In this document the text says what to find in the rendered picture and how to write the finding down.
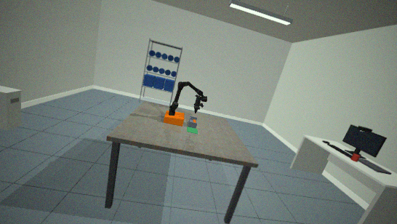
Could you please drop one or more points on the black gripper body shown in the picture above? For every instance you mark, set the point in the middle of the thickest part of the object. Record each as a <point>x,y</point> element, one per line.
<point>197,105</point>

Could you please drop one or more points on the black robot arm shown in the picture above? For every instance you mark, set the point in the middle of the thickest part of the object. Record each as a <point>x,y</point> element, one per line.
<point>179,88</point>

